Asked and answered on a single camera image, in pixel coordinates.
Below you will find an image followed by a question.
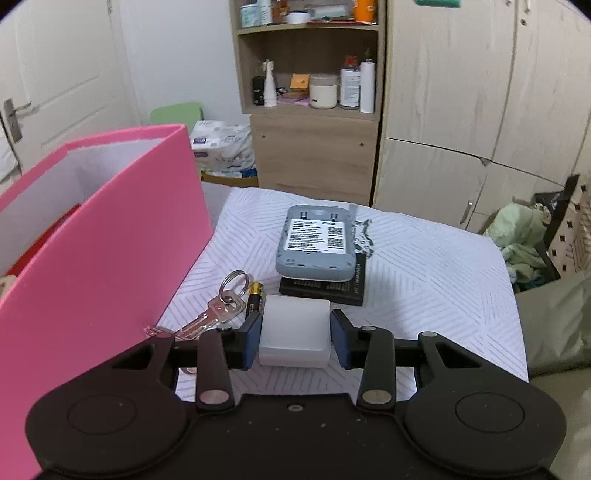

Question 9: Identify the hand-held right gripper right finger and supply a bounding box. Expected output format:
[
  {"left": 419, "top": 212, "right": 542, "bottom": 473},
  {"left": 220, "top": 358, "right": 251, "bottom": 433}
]
[{"left": 329, "top": 308, "right": 483, "bottom": 413}]

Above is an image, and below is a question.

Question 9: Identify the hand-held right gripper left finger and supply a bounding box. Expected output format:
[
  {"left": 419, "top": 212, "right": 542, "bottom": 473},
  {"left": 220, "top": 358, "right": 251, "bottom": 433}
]
[{"left": 111, "top": 314, "right": 264, "bottom": 414}]

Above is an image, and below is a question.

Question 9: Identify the black gold battery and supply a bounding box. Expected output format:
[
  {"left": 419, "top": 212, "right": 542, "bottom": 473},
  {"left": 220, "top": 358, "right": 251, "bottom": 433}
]
[{"left": 245, "top": 282, "right": 265, "bottom": 317}]

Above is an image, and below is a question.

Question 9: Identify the silver key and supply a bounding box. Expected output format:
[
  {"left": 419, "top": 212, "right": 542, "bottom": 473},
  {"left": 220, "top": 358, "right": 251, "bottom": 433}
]
[{"left": 145, "top": 295, "right": 244, "bottom": 337}]

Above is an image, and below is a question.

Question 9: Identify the white charger block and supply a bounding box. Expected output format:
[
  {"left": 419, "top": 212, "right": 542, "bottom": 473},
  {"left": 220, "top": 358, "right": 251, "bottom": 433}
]
[{"left": 259, "top": 295, "right": 332, "bottom": 368}]

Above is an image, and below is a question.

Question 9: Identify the black phone battery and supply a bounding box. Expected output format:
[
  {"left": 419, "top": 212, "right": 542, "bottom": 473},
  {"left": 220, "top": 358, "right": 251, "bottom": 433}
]
[{"left": 279, "top": 253, "right": 368, "bottom": 308}]

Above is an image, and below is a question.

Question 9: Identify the metal key ring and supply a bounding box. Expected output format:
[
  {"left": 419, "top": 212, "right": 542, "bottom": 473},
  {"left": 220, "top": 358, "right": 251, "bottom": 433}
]
[{"left": 219, "top": 270, "right": 252, "bottom": 301}]

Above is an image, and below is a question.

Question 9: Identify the pocket wifi router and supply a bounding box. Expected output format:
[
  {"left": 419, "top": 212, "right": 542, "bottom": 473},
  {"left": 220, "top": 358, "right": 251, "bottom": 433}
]
[{"left": 276, "top": 204, "right": 357, "bottom": 283}]

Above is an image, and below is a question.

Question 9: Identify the pink cardboard box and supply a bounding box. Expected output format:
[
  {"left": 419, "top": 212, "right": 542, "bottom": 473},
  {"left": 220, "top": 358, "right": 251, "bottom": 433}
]
[{"left": 0, "top": 124, "right": 214, "bottom": 480}]

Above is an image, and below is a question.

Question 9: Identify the white patterned table cloth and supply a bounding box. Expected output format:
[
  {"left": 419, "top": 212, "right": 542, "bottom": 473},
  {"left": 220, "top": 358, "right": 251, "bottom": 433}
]
[{"left": 152, "top": 187, "right": 529, "bottom": 402}]

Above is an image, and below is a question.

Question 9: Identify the wooden shelf unit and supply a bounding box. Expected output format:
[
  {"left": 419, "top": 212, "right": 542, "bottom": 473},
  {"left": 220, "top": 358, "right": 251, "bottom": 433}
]
[{"left": 228, "top": 0, "right": 389, "bottom": 207}]

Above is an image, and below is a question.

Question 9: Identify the white tissue pack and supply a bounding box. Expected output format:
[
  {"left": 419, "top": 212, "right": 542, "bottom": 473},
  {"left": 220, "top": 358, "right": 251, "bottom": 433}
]
[{"left": 190, "top": 120, "right": 258, "bottom": 178}]

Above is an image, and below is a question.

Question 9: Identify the pale green cloth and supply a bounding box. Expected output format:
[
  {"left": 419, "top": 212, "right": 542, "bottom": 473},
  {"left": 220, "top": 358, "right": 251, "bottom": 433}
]
[{"left": 482, "top": 203, "right": 561, "bottom": 282}]

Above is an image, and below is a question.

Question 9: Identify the olive blanket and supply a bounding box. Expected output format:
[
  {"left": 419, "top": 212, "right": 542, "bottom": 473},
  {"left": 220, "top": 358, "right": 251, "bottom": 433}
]
[{"left": 512, "top": 272, "right": 591, "bottom": 480}]

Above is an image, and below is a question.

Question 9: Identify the green stool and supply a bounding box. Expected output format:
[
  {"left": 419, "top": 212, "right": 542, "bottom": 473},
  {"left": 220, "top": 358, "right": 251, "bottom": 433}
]
[{"left": 149, "top": 102, "right": 205, "bottom": 126}]

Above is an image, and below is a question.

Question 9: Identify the pink flat box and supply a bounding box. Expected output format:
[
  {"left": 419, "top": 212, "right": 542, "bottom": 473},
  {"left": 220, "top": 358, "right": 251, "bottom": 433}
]
[{"left": 277, "top": 88, "right": 310, "bottom": 107}]

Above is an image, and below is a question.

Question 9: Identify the white jar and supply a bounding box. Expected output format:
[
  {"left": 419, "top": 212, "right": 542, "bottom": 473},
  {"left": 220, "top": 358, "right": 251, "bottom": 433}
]
[{"left": 308, "top": 73, "right": 339, "bottom": 109}]

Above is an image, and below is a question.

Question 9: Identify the white spray bottle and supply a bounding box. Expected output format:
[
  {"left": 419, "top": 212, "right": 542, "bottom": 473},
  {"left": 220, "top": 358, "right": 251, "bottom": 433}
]
[{"left": 262, "top": 60, "right": 278, "bottom": 108}]

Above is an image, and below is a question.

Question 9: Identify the white bottle red cap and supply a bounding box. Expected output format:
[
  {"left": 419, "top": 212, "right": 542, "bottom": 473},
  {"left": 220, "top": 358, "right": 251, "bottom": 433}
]
[{"left": 339, "top": 55, "right": 362, "bottom": 112}]

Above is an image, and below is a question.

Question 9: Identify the tall white bottle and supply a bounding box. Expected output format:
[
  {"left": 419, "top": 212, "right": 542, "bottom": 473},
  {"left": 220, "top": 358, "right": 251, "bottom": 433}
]
[{"left": 359, "top": 60, "right": 376, "bottom": 114}]

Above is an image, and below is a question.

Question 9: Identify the beige patterned bag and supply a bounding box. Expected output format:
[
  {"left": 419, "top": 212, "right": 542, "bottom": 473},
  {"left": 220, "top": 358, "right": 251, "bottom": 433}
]
[{"left": 536, "top": 173, "right": 591, "bottom": 282}]

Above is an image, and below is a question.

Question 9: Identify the light wooden wardrobe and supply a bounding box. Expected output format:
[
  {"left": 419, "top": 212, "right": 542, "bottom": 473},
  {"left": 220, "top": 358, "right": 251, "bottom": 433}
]
[{"left": 372, "top": 0, "right": 591, "bottom": 234}]

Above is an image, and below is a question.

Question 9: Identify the blue white box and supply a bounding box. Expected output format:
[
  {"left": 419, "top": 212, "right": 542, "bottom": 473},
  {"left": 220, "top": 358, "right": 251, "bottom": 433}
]
[{"left": 240, "top": 4, "right": 273, "bottom": 27}]

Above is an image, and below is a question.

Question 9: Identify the pale plastic case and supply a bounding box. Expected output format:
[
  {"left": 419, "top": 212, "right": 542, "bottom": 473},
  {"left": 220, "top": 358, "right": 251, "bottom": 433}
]
[{"left": 305, "top": 2, "right": 354, "bottom": 22}]

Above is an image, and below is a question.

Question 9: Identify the orange cup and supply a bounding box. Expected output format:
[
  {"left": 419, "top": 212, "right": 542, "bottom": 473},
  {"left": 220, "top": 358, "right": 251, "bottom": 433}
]
[{"left": 353, "top": 0, "right": 378, "bottom": 24}]

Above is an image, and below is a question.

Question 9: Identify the white door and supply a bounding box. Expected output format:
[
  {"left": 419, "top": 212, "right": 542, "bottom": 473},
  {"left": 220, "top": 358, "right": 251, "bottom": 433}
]
[{"left": 0, "top": 0, "right": 139, "bottom": 181}]

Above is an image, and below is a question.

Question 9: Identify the metal door handle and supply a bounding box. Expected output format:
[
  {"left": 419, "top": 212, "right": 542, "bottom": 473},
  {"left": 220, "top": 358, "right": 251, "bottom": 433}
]
[{"left": 2, "top": 98, "right": 31, "bottom": 142}]

